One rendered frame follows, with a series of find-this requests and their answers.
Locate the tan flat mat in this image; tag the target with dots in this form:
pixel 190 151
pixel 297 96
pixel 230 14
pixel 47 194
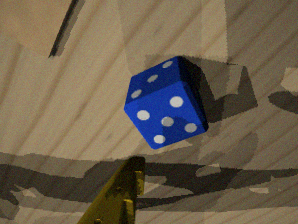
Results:
pixel 35 24

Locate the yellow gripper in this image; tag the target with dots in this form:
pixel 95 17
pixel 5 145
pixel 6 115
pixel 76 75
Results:
pixel 116 203

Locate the blue die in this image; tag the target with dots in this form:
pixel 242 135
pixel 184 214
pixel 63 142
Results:
pixel 165 105

